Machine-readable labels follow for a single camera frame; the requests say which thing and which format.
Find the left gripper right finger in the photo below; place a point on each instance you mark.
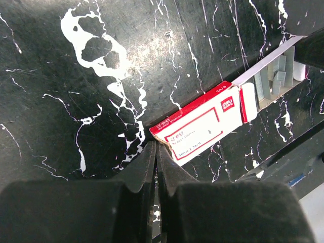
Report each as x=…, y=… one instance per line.
x=245, y=211

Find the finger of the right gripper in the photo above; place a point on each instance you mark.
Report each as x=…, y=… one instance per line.
x=310, y=50

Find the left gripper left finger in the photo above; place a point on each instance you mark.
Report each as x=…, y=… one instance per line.
x=116, y=210

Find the white red staple box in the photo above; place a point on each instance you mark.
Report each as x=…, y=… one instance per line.
x=206, y=120

